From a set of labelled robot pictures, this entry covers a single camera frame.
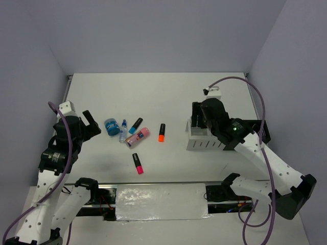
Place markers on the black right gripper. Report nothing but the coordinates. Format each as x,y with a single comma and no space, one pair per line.
196,110

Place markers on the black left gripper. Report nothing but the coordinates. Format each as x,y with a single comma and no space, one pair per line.
91,130

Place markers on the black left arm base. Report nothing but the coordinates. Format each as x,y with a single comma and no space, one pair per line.
101,203

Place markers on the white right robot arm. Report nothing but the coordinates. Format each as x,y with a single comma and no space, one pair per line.
286,189

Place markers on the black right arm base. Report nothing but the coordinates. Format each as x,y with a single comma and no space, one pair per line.
217,194

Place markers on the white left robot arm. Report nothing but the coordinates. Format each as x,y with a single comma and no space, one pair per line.
46,222

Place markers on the white slotted organizer box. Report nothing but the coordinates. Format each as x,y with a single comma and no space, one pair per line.
201,139

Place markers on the clear spray bottle blue cap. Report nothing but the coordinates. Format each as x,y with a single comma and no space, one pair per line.
123,132

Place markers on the orange cap black highlighter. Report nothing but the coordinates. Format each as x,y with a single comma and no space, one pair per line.
161,136

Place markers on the blue cap black highlighter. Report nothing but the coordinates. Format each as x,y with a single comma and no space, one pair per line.
135,126

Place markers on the pink cap clear tube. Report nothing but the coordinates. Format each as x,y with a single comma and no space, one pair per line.
136,138

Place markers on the pink cap black highlighter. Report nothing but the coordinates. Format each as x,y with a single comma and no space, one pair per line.
137,164

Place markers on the silver foil covered panel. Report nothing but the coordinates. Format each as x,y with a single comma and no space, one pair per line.
161,202

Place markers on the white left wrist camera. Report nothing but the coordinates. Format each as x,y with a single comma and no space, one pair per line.
67,109

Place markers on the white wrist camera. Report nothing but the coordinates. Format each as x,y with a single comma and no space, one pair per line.
67,109
212,92

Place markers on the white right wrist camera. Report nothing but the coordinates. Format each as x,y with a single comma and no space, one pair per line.
212,92

